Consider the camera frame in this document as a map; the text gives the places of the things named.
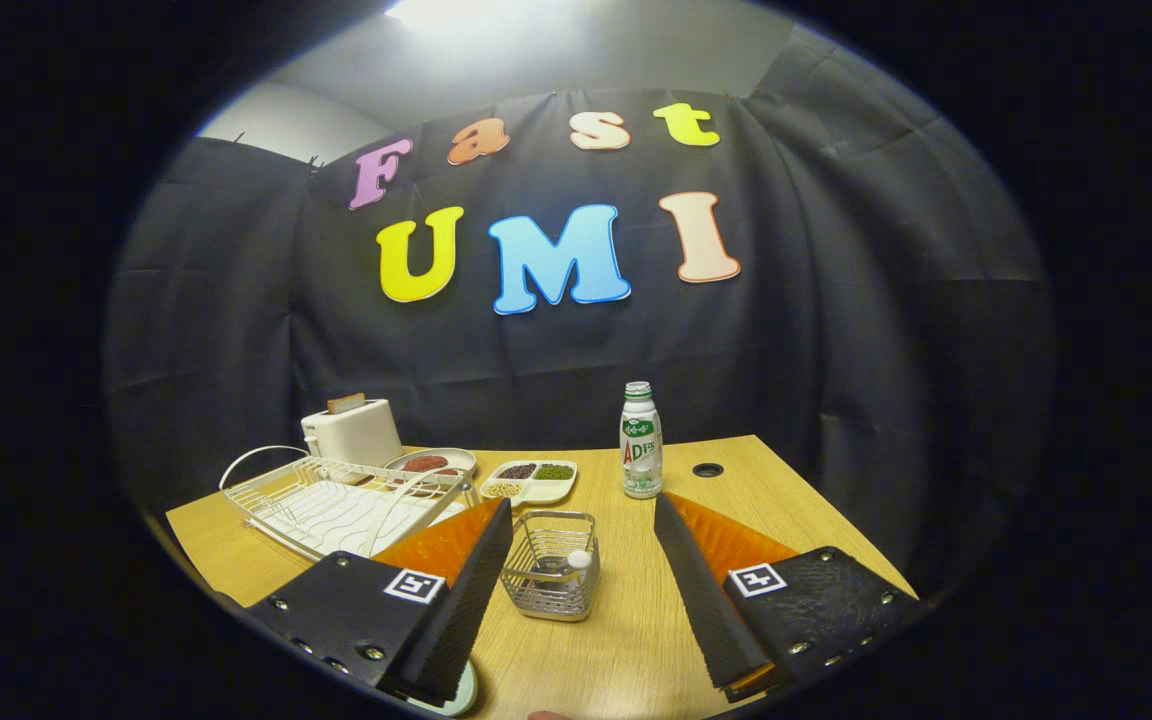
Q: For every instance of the white drink bottle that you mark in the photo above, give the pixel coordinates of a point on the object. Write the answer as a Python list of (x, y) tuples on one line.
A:
[(641, 450)]

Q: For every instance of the yellow soybeans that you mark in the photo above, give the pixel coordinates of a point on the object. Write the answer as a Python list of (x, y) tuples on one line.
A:
[(503, 490)]

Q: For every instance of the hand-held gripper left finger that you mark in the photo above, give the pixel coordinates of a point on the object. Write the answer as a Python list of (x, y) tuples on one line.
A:
[(466, 600)]

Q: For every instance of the white ribbed drip tray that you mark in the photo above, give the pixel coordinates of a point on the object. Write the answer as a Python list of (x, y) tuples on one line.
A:
[(356, 520)]

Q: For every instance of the beige round plate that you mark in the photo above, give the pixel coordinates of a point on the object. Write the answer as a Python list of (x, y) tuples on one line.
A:
[(456, 460)]

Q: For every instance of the black backdrop cloth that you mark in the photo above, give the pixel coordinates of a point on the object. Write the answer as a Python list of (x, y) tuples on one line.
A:
[(836, 350)]

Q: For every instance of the green beans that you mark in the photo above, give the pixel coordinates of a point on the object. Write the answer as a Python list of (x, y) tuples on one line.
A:
[(554, 472)]

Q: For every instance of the pale green plate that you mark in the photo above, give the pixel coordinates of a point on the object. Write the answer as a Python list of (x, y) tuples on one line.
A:
[(461, 695)]

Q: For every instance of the white divided tray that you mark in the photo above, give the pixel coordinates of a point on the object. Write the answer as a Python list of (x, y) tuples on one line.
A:
[(551, 490)]

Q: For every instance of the white toaster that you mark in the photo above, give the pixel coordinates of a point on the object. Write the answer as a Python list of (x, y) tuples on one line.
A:
[(356, 435)]

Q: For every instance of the dark red beans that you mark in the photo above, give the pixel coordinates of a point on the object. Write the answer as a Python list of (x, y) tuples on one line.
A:
[(518, 471)]

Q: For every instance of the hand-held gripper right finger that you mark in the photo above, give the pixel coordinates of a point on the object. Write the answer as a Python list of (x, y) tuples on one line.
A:
[(706, 600)]

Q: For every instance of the brown bread slice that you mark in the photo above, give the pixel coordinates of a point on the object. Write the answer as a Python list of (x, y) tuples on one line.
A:
[(346, 403)]

